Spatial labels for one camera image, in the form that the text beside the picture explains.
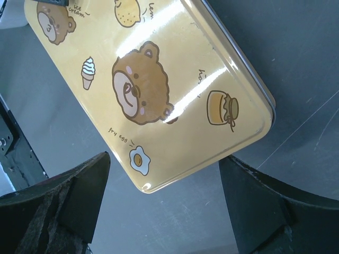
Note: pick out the silver tin lid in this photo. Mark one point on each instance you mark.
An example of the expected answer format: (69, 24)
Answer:
(164, 82)

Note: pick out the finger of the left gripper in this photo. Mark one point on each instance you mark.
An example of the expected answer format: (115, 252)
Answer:
(55, 2)

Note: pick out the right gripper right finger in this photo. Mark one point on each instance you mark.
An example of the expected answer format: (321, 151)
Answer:
(270, 216)

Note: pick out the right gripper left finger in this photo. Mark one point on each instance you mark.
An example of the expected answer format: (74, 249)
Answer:
(58, 215)

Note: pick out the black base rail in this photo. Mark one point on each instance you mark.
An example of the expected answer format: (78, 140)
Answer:
(20, 167)

